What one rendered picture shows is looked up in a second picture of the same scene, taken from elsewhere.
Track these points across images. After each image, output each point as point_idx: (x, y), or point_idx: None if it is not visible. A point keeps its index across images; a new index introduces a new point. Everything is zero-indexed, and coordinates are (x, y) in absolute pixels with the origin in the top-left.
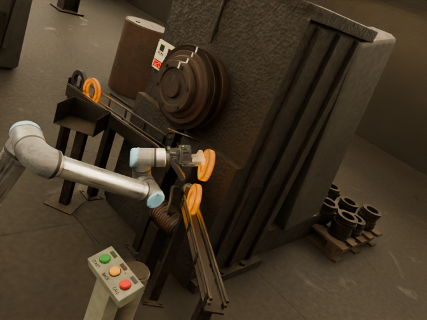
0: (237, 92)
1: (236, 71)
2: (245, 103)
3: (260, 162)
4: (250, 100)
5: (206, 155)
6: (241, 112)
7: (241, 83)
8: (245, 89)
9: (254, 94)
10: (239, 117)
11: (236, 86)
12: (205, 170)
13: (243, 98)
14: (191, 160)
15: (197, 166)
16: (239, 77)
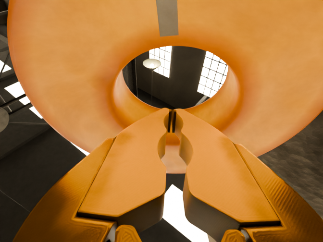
0: (318, 175)
1: (321, 208)
2: (289, 150)
3: None
4: (272, 151)
5: (178, 153)
6: (305, 136)
7: (305, 186)
8: (290, 173)
9: (262, 158)
10: (314, 126)
11: (322, 187)
12: (37, 109)
13: (298, 160)
14: (232, 225)
15: (86, 157)
16: (310, 197)
